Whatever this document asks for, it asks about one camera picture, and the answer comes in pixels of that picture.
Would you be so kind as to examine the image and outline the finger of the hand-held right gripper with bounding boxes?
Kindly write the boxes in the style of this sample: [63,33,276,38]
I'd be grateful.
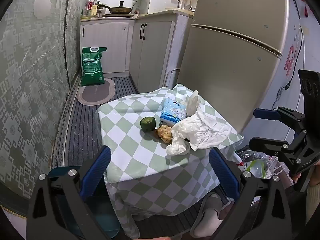
[253,106,307,128]
[249,137,304,165]

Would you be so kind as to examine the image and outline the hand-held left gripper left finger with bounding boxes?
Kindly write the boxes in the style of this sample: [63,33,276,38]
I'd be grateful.
[26,145,118,240]

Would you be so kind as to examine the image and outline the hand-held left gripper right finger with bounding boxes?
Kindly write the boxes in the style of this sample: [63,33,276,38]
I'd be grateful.
[209,149,293,240]

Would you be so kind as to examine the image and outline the teal trash bin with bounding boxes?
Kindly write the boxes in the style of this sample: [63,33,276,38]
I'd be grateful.
[47,167,123,240]

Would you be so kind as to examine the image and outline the white tissue paper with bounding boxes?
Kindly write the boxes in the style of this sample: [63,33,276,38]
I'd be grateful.
[166,90,232,155]

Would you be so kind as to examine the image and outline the person's right forearm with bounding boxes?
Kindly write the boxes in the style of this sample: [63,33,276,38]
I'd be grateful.
[306,180,320,220]

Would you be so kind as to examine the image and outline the clear plastic bag with packaging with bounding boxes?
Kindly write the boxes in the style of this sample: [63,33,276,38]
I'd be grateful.
[235,150,274,179]

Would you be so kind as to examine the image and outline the green white checkered tablecloth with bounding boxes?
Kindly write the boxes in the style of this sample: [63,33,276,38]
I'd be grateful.
[96,84,244,239]

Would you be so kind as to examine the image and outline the striped grey floor mat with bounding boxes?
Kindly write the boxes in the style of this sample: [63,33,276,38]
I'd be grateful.
[64,76,139,167]

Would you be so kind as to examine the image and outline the grey slipper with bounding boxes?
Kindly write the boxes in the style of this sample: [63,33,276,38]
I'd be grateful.
[190,192,224,238]

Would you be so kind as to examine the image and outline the beige refrigerator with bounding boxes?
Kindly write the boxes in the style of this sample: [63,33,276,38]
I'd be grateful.
[176,0,292,140]

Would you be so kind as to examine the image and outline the round green fruit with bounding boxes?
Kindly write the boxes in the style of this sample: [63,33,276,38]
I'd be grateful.
[140,116,156,132]

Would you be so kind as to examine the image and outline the oval grey floor mat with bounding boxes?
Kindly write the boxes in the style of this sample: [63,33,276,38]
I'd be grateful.
[76,77,116,106]

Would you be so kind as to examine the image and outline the blue white tissue pack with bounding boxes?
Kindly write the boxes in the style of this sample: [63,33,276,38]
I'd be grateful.
[160,97,188,127]

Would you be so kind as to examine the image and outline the green rice bag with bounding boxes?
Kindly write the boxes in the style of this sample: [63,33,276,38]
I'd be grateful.
[80,47,107,87]

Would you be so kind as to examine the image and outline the patterned frosted glass sliding door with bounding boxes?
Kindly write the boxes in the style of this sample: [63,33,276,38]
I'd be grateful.
[0,0,92,215]

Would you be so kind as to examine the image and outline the wok with lid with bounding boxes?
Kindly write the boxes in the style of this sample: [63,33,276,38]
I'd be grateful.
[109,1,133,15]

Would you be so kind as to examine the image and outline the black power cable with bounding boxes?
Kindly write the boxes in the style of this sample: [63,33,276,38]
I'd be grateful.
[284,26,304,90]

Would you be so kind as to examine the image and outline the red wall decoration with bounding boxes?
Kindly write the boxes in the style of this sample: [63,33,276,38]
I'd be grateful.
[284,44,297,77]

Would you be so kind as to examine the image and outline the white cabinet with black handles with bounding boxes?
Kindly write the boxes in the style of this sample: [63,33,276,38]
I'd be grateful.
[129,10,194,93]

